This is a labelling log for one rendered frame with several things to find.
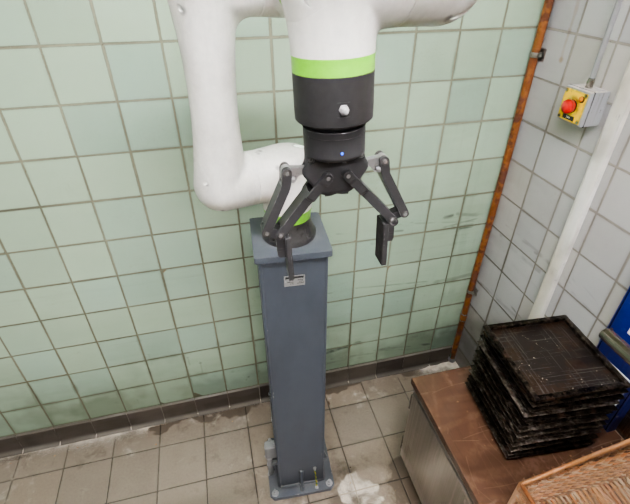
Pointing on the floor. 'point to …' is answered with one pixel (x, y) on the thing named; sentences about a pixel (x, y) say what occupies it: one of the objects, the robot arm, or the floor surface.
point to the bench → (467, 446)
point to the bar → (627, 353)
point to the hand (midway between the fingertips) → (336, 260)
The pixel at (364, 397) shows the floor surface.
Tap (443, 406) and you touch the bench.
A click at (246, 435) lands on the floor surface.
